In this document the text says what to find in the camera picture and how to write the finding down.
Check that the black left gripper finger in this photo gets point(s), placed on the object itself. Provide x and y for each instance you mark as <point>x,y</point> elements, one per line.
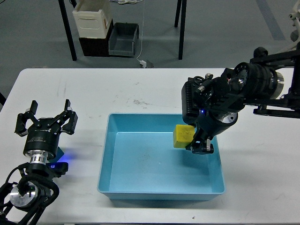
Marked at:
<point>22,118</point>
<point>65,122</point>

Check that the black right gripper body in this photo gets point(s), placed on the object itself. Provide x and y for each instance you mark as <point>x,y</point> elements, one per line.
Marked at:
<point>209,126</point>

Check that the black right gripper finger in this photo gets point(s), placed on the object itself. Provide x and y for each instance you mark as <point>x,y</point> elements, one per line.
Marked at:
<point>200,145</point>

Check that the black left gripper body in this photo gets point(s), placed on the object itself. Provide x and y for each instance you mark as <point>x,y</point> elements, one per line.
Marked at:
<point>45,137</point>

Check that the yellow block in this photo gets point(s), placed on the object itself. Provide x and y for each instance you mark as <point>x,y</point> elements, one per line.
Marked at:
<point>183,135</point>

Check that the green block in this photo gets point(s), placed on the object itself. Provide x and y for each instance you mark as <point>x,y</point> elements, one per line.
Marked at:
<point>59,155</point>

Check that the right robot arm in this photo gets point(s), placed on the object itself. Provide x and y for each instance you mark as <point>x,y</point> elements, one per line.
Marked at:
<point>271,83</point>

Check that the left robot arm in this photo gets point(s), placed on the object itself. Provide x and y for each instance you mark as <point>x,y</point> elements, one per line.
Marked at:
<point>36,190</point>

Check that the blue plastic box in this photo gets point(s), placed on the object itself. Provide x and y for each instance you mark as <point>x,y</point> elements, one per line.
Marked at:
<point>140,162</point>

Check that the black crate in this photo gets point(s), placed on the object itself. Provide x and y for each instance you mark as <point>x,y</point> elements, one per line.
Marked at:
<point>96,47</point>

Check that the black table leg right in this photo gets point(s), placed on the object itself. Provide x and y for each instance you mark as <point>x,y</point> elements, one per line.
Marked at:
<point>180,19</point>

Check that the black table leg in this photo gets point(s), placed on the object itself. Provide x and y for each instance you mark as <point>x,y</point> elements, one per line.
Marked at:
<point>180,19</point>
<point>67,29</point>

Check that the grey plastic bin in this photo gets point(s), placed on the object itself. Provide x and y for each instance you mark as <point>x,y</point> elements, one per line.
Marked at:
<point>123,38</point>

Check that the cream plastic container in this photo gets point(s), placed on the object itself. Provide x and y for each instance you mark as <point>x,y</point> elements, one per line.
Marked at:
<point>92,18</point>

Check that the black table leg left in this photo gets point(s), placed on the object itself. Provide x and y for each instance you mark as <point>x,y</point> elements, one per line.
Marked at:
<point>67,29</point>

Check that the white chair base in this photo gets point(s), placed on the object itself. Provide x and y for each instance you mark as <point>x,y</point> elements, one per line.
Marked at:
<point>294,16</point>

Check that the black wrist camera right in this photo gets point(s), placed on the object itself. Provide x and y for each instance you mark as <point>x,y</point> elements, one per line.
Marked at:
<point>190,108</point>

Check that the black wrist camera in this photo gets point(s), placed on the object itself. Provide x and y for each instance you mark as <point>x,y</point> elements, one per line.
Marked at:
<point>57,169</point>
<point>190,108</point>

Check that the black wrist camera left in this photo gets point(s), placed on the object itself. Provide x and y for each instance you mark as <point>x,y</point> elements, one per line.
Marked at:
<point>57,169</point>

